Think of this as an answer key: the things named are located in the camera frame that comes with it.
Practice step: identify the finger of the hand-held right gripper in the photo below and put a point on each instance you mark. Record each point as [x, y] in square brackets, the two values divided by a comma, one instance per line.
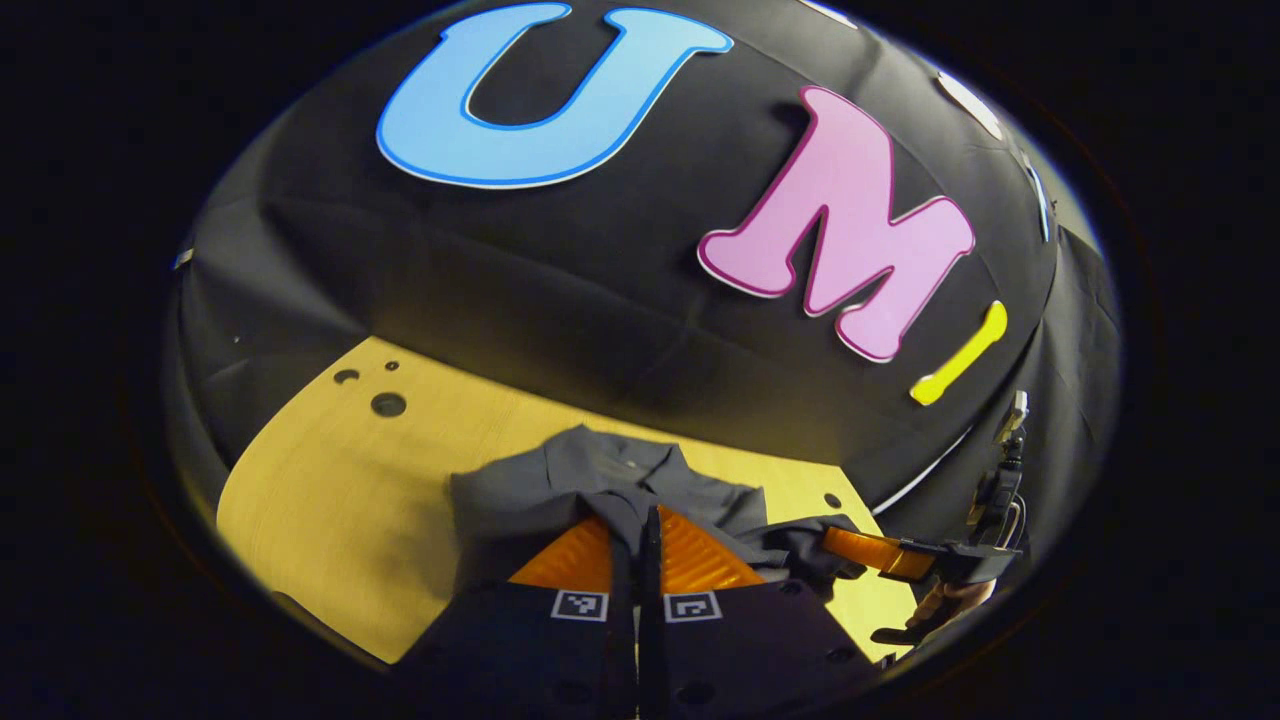
[875, 552]
[898, 636]

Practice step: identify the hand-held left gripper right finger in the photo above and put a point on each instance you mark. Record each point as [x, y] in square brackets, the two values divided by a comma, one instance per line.
[740, 650]

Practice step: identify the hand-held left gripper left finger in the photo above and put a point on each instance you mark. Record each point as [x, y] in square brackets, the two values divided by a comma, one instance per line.
[540, 650]

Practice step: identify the grey button shirt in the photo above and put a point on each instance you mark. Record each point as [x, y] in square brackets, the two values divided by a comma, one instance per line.
[520, 510]

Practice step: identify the black backdrop cloth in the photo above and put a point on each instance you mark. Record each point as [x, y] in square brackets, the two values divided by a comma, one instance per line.
[560, 290]

